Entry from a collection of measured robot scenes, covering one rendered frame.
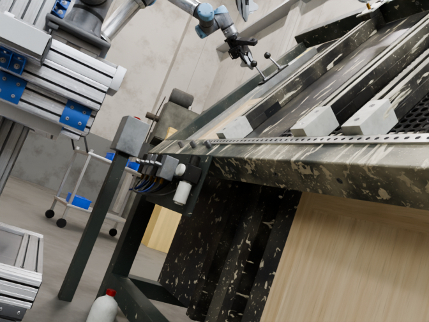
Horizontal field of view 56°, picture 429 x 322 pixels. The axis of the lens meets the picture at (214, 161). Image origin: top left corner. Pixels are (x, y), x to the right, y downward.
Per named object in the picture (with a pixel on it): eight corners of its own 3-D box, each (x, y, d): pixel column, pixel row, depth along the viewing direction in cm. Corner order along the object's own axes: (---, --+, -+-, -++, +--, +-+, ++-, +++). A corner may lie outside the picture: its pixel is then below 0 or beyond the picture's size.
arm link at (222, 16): (208, 13, 211) (222, 5, 211) (218, 32, 214) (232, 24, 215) (211, 11, 203) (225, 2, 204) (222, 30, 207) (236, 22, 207)
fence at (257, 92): (188, 147, 198) (183, 140, 197) (311, 54, 232) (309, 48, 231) (192, 147, 193) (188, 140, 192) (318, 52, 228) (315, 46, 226)
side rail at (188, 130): (175, 156, 222) (164, 140, 218) (304, 59, 261) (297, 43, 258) (179, 156, 216) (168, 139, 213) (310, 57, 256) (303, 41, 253)
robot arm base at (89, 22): (57, 20, 137) (69, -5, 138) (57, 33, 151) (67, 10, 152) (100, 41, 142) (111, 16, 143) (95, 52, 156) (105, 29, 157)
